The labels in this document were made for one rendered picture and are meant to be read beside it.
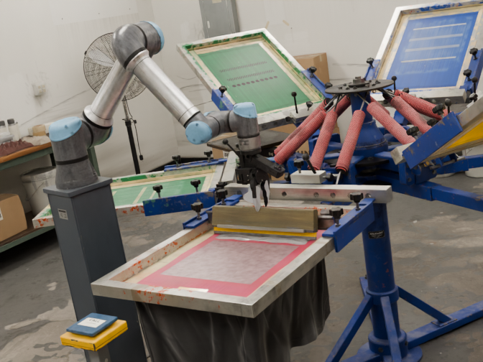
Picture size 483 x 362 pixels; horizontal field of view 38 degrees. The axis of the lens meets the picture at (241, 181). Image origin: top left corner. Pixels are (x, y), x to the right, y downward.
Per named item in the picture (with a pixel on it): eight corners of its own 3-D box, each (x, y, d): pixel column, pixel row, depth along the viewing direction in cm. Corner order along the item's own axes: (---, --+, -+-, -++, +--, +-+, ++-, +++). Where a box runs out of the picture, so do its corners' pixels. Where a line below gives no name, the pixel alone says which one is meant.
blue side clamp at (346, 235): (338, 253, 217) (335, 231, 215) (323, 251, 220) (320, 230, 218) (374, 220, 241) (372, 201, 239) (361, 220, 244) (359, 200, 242)
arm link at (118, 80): (59, 137, 256) (125, 16, 229) (83, 128, 269) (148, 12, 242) (83, 158, 254) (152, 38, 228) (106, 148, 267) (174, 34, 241)
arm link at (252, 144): (264, 133, 233) (251, 138, 227) (265, 146, 234) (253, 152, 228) (245, 133, 237) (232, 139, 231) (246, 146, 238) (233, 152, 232)
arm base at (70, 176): (48, 187, 251) (42, 161, 249) (84, 176, 261) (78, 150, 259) (70, 191, 240) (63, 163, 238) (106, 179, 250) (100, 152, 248)
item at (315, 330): (276, 432, 202) (254, 298, 191) (265, 429, 204) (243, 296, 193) (342, 353, 238) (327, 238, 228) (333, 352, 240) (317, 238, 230)
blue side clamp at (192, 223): (196, 242, 248) (192, 223, 246) (185, 240, 251) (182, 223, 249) (241, 214, 272) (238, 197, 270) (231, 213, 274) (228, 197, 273)
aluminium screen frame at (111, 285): (254, 318, 179) (251, 304, 178) (93, 295, 211) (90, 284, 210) (371, 216, 241) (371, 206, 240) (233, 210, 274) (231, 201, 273)
